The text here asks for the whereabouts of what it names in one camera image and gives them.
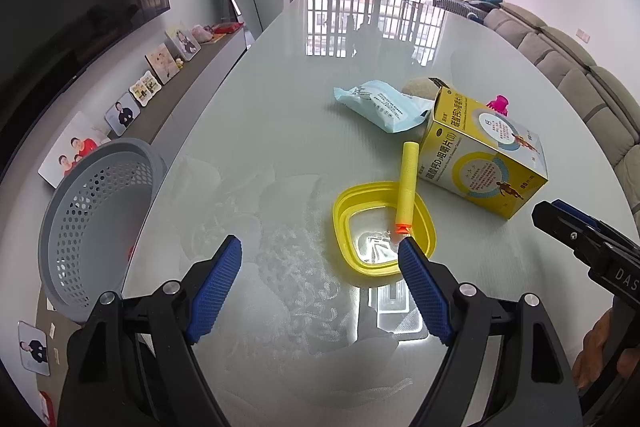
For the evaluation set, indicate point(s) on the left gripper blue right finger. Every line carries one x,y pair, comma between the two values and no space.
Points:
431,286

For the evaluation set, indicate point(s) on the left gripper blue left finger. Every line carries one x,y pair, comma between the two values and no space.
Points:
209,283

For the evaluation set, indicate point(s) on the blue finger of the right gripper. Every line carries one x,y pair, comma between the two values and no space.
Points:
575,231
576,213

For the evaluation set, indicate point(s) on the yellow medicine box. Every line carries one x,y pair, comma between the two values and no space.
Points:
480,155

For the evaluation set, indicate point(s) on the yellow plastic lid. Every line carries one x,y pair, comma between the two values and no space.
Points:
364,225

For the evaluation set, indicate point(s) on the yellow foam dart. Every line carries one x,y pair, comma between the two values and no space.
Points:
407,188

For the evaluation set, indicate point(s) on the beige fluffy pouch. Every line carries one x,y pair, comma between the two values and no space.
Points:
424,87

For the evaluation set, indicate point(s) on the light blue wipes packet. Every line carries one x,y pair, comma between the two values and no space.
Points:
384,106

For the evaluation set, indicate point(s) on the grey perforated trash basket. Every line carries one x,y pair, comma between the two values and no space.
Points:
92,224

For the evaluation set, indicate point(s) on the person right hand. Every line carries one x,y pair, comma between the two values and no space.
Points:
589,363

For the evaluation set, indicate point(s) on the grey sectional sofa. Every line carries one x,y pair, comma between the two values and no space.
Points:
601,101

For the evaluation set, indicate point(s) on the grey TV console shelf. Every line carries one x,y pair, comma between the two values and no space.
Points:
164,125

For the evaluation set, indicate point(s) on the portrait photo on shelf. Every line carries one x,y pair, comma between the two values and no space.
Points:
33,349

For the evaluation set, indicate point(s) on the red small box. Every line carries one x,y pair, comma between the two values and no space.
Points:
47,410

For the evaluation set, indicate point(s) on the family photo red clothes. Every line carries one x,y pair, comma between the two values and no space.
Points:
78,139

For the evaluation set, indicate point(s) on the small portrait photo dark suit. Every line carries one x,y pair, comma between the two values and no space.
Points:
122,113

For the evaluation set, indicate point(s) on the baby photo canvas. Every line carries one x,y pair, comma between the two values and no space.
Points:
162,63

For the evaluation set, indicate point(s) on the red packet on shelf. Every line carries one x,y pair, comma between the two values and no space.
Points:
227,28

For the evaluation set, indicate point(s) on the scalloped frame photo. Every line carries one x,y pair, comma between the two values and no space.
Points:
144,89

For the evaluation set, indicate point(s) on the child photo frame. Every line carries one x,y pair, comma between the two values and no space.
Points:
184,41

